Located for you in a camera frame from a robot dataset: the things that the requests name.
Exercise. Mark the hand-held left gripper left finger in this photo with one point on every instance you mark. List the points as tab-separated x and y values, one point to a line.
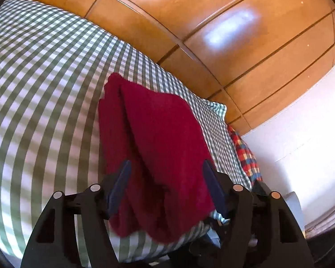
120	187

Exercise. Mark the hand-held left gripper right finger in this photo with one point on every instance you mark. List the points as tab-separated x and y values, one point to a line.
213	187

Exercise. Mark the red towel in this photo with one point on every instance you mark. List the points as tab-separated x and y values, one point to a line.
156	134

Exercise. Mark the red plaid cloth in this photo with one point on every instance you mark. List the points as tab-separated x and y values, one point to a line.
247	156

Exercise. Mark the green checked pillow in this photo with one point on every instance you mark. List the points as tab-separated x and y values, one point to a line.
216	110

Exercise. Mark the grey box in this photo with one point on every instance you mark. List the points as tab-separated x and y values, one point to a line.
294	209

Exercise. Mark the green checked bed cover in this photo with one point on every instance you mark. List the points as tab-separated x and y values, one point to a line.
44	103

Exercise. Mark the striped rug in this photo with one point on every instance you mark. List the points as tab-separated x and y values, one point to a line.
326	217

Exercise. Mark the wooden headboard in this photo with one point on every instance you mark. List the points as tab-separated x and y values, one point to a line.
212	33

